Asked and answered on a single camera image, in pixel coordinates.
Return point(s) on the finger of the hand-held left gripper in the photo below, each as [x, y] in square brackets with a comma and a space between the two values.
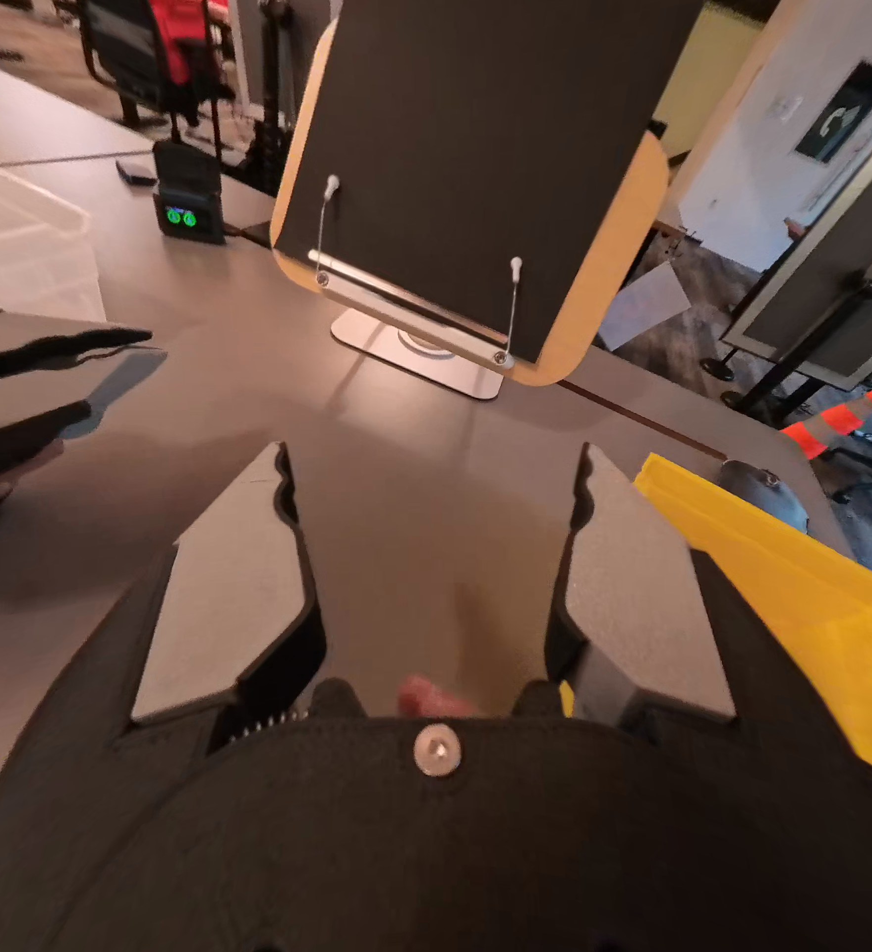
[108, 387]
[34, 327]

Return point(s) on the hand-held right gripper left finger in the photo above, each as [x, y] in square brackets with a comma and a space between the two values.
[227, 595]

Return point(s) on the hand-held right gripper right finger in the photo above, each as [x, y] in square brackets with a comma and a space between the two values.
[636, 595]

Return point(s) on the yellow plastic bin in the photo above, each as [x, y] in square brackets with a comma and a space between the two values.
[800, 595]

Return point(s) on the clear plastic bin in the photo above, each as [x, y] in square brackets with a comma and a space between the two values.
[19, 238]

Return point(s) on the grey rounded device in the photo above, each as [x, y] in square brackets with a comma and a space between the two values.
[763, 492]

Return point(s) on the small flat black device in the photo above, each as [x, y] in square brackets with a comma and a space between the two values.
[135, 172]

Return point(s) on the black charger with green lights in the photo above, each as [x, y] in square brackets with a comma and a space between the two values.
[187, 201]

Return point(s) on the orange striped barrier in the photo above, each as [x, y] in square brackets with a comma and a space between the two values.
[845, 420]

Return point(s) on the black chair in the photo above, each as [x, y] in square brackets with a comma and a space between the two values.
[116, 52]

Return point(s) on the white paper sheet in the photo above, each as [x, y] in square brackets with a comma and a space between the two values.
[645, 305]

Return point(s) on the red jacket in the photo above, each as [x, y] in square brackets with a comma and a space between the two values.
[183, 37]

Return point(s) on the grey partition panel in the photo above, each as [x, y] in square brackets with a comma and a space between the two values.
[830, 275]

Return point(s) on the wooden-edged black display stand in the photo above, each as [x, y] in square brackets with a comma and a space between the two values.
[480, 171]

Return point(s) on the black phone wall sign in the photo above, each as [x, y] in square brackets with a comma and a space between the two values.
[845, 111]

